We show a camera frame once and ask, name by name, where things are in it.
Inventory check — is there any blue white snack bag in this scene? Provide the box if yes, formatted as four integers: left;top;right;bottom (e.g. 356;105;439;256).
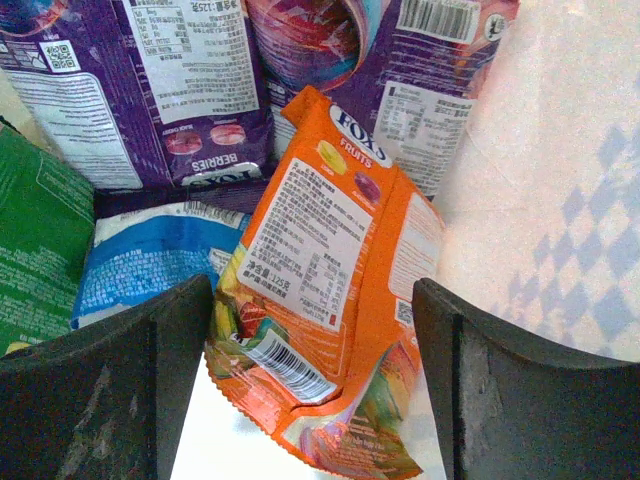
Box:
70;200;250;330

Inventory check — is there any green snack bag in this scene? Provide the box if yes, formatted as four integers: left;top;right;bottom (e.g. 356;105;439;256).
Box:
1;122;94;354

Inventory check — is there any purple Fox's berries bag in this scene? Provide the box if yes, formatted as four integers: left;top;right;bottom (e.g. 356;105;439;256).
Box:
1;1;273;190

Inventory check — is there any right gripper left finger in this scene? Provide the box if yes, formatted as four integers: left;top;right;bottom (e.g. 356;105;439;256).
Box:
1;275;213;479

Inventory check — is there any orange Fox's fruits candy bag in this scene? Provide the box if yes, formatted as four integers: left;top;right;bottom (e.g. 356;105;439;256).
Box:
205;86;444;479

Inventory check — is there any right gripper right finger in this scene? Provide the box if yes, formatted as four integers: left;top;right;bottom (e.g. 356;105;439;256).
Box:
412;278;639;479

